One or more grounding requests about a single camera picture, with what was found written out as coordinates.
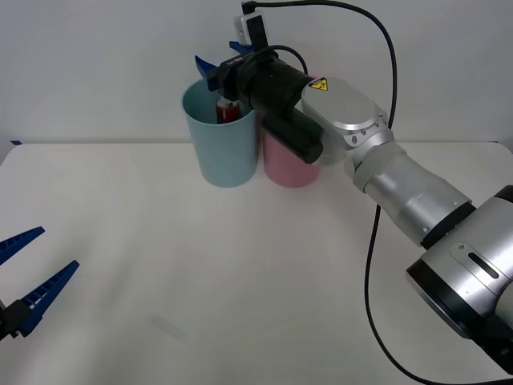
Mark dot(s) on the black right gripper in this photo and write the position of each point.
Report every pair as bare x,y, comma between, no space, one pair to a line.
232,80

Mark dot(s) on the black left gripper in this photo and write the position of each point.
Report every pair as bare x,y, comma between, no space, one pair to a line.
2,321

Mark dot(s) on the red drink can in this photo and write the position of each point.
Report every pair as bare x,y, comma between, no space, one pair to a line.
227,112

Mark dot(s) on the silver and black right arm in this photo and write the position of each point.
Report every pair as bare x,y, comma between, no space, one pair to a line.
401,176

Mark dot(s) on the pale blue plastic bin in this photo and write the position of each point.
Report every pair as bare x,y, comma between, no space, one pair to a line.
226,152

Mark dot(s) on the pink plastic bin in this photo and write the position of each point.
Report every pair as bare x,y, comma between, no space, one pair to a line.
286,168

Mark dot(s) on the pale grey right wrist camera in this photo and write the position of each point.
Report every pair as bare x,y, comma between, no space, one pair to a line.
242,30

